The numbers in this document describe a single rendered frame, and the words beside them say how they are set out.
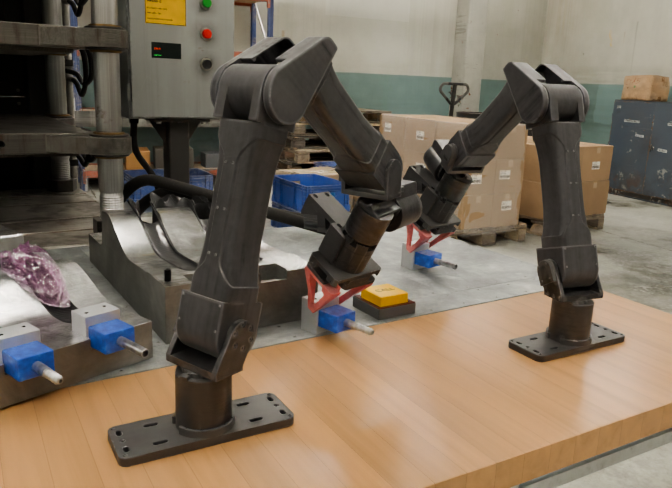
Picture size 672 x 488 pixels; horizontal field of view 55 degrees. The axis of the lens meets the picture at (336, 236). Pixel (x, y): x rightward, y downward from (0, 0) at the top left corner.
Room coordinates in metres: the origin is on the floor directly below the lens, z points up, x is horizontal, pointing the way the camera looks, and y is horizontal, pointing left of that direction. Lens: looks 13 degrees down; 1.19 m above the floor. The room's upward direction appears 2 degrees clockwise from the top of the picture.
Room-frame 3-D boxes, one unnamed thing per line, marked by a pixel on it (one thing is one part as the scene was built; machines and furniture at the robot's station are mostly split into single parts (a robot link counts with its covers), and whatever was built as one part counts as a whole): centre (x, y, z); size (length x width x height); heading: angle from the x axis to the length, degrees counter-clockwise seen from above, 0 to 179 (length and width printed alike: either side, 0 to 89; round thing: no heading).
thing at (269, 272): (1.01, 0.11, 0.87); 0.05 x 0.05 x 0.04; 33
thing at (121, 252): (1.17, 0.27, 0.87); 0.50 x 0.26 x 0.14; 33
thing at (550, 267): (0.98, -0.37, 0.90); 0.09 x 0.06 x 0.06; 112
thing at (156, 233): (1.16, 0.27, 0.92); 0.35 x 0.16 x 0.09; 33
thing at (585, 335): (0.97, -0.38, 0.84); 0.20 x 0.07 x 0.08; 121
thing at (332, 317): (0.95, -0.01, 0.83); 0.13 x 0.05 x 0.05; 46
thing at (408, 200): (0.95, -0.07, 1.03); 0.12 x 0.09 x 0.12; 143
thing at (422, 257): (1.34, -0.21, 0.83); 0.13 x 0.05 x 0.05; 42
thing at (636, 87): (7.72, -3.50, 1.26); 0.42 x 0.33 x 0.29; 25
